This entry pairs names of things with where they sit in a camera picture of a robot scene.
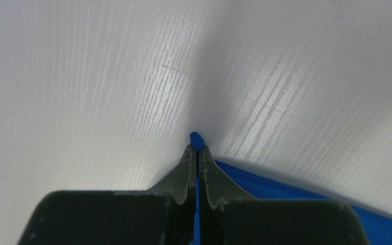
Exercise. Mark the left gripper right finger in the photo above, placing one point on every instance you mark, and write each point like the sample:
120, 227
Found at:
231, 215

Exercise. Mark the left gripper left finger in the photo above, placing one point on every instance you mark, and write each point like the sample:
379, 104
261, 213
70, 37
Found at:
162, 214

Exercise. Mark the blue graphic t-shirt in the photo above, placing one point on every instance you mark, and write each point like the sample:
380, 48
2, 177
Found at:
377, 226

